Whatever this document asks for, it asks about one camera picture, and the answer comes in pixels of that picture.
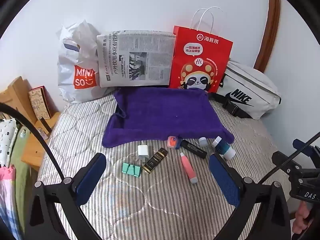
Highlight pink tube with white cap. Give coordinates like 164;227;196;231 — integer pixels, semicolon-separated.
180;152;199;184

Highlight white charger plug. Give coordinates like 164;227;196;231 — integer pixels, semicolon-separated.
137;144;149;164

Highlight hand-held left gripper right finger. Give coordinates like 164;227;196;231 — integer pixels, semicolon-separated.
208;153;292;240

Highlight purple towel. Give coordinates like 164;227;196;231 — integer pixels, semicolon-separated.
102;87;235;148

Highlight folded newspaper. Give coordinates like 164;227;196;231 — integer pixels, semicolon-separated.
96;30;177;88

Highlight patterned cardboard box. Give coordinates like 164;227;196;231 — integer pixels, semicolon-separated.
27;86;52;120

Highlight black rectangular stick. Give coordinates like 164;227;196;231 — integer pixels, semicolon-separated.
180;139;208;158

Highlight small orange round jar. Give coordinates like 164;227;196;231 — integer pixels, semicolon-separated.
167;136;181;149

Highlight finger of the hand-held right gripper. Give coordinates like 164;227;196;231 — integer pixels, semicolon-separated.
272;151;305;173
292;139;320;156

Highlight red paper gift bag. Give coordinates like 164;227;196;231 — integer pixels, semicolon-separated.
168;6;234;94

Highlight person's right hand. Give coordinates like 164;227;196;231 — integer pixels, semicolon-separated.
292;201;316;234

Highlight green cloth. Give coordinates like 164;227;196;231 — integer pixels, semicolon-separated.
10;125;34;205

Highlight white plastic shopping bag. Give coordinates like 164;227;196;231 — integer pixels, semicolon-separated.
56;20;115;104

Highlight green binder clip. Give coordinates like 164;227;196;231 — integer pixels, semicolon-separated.
122;154;142;177

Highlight pink cloth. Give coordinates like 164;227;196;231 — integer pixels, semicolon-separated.
0;165;17;230

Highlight white floral cloth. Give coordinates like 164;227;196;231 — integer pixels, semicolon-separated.
0;119;19;167

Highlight white waist bag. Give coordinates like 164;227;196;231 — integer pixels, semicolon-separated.
207;60;282;120

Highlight brown wooden headboard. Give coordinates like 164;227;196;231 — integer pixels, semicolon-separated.
254;0;280;74

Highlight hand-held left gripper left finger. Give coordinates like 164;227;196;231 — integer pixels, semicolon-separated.
24;152;107;240

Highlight wooden bedside table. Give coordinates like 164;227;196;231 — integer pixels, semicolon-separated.
0;76;62;172

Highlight blue and white bottle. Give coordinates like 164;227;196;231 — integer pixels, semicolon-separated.
212;136;236;160

